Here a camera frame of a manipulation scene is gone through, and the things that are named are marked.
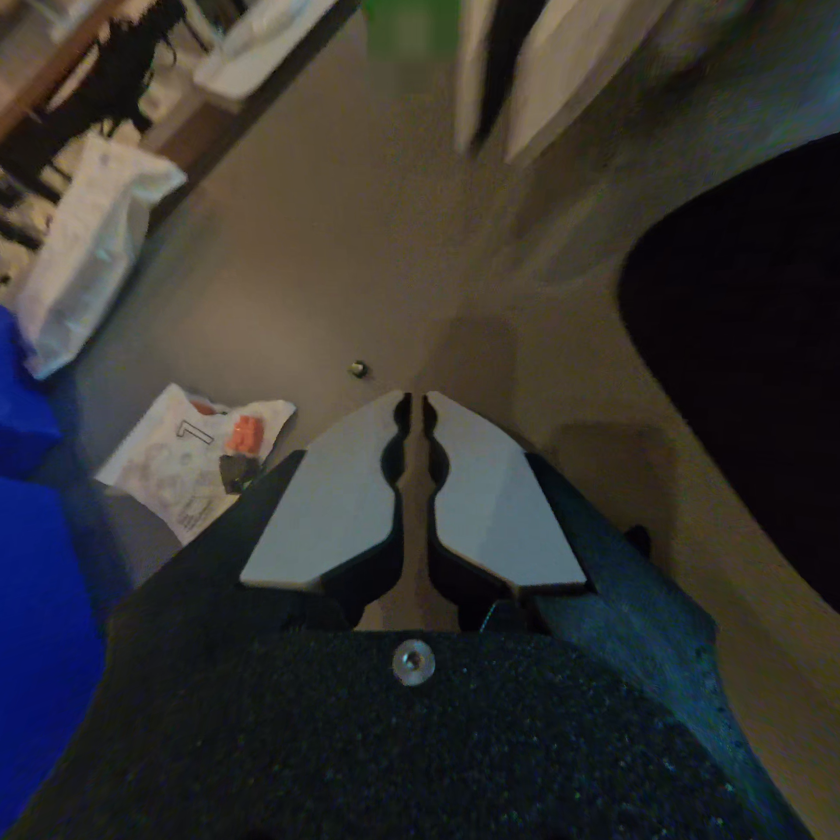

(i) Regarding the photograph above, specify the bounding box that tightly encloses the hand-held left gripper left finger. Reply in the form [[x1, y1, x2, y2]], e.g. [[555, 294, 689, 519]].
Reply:
[[239, 391, 413, 592]]

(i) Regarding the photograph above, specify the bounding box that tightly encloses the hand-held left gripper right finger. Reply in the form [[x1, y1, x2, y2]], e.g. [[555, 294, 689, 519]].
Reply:
[[423, 391, 589, 599]]

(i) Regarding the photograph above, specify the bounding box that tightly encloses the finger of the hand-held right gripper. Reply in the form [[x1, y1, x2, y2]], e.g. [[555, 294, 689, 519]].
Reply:
[[504, 0, 657, 166], [455, 0, 549, 155]]

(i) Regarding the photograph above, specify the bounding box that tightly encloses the green toy brick box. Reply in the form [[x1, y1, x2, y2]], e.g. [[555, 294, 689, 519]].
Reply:
[[363, 0, 462, 61]]

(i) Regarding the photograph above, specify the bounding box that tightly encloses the small white brick-print bag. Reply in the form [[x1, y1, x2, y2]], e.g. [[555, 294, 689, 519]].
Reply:
[[95, 382, 298, 547]]

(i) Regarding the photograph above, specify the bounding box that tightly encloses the white brick-print paper bag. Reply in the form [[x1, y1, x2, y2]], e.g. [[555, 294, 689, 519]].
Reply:
[[14, 134, 189, 382]]

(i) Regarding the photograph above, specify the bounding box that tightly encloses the grey desk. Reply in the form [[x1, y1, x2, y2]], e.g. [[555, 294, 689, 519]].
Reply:
[[39, 0, 840, 840]]

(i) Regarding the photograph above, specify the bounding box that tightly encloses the black office chair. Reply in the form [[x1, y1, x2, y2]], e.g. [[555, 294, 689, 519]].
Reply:
[[0, 0, 188, 198]]

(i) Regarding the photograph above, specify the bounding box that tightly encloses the wooden office table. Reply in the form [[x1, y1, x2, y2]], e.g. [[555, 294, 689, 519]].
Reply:
[[0, 0, 129, 142]]

